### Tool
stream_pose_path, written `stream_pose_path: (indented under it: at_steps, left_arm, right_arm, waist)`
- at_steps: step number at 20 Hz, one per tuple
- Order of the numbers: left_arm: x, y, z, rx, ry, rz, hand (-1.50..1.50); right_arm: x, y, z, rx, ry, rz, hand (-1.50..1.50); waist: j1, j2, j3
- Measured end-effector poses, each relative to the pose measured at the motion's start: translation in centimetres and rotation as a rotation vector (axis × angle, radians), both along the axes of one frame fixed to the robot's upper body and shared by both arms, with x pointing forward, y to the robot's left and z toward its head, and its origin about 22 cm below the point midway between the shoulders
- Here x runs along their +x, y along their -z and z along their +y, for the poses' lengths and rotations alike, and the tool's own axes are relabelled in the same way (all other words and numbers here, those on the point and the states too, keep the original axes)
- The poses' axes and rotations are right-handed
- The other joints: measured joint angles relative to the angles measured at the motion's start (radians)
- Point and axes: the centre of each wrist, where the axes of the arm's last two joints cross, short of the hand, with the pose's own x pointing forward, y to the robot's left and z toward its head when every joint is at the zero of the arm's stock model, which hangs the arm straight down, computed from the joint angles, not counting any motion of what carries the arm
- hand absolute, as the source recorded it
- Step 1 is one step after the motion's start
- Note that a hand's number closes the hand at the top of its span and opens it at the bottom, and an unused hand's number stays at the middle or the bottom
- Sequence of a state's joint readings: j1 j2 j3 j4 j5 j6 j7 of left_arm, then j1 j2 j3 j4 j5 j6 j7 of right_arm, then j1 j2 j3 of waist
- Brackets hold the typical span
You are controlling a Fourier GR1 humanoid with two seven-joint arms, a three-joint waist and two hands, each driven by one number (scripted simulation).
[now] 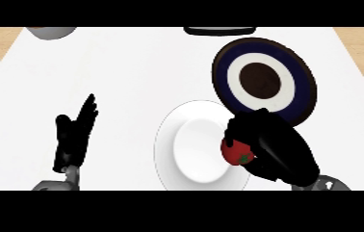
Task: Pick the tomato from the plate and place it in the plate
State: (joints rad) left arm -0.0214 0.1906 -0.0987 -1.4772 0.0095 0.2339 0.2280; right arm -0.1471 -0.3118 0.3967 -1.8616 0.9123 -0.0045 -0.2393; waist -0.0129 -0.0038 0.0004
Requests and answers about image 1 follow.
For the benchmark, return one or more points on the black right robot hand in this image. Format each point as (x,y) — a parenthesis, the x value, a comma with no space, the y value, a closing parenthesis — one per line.
(280,146)

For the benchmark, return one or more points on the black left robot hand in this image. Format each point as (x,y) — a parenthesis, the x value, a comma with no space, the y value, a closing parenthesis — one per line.
(72,139)

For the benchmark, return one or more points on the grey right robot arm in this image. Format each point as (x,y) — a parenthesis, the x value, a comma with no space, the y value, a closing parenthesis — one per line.
(322,183)

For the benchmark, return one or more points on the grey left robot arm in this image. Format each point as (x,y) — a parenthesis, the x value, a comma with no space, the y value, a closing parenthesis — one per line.
(61,183)

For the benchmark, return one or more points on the white plate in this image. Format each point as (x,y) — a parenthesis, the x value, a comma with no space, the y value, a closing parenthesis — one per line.
(199,146)

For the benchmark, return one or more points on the dark blue ringed plate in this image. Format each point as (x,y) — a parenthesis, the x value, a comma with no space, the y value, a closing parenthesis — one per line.
(262,78)

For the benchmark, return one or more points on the grey bowl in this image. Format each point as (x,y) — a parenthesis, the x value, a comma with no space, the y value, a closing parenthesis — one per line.
(51,32)

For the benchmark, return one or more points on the black flat object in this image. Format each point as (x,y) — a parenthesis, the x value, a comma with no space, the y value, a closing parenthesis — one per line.
(219,31)

